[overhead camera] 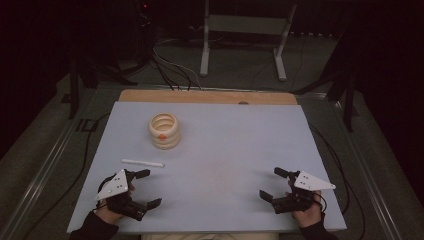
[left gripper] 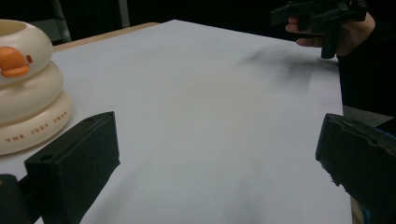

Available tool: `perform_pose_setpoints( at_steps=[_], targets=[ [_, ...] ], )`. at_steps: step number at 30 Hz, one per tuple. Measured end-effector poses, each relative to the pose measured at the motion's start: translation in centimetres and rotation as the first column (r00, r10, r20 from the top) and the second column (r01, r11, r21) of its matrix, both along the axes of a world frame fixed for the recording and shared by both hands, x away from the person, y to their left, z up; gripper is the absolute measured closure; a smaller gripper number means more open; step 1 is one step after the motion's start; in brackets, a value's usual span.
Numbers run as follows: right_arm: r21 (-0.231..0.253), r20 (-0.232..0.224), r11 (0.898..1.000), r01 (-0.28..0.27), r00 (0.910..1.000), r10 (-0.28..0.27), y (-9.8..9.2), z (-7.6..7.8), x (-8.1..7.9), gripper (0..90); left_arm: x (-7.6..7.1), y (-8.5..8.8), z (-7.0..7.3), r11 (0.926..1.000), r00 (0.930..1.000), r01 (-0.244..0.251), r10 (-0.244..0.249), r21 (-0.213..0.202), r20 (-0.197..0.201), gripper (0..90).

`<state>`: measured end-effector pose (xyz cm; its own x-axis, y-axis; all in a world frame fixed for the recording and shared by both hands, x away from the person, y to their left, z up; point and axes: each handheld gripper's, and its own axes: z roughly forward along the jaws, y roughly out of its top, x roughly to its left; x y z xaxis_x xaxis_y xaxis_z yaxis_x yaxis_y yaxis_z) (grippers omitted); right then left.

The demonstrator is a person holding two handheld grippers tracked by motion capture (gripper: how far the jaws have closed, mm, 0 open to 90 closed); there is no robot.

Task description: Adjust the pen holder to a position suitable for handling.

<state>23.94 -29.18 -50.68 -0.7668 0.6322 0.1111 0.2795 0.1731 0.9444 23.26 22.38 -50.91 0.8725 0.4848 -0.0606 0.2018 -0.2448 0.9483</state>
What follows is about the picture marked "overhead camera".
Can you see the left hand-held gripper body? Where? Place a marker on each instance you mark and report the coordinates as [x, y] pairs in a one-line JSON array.
[[115, 187]]

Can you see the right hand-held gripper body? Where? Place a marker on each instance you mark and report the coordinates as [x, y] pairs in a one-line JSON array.
[[311, 182]]

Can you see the white pen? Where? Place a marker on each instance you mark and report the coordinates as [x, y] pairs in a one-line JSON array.
[[143, 163]]

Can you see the cream ribbed pen holder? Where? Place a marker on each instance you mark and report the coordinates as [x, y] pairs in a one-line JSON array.
[[165, 133]]

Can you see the person's left hand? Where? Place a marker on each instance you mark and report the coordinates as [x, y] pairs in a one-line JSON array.
[[107, 215]]

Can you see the person's right hand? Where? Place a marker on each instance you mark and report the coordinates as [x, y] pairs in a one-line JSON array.
[[308, 218]]

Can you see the light blue table mat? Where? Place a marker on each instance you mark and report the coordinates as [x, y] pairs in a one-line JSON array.
[[216, 166]]

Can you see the black tripod stand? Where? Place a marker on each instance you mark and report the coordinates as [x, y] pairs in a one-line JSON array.
[[74, 93], [348, 100]]

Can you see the wooden table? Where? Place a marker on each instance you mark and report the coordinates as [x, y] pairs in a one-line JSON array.
[[200, 97]]

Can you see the dark equipment with red light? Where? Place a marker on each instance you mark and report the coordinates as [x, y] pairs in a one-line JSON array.
[[144, 30]]

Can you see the grey metal stand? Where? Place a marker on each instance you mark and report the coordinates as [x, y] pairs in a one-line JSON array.
[[246, 25]]

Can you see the metal floor rail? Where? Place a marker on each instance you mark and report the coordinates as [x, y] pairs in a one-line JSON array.
[[370, 173], [43, 173]]

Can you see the black floor bracket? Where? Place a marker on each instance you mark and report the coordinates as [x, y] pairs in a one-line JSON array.
[[87, 125]]

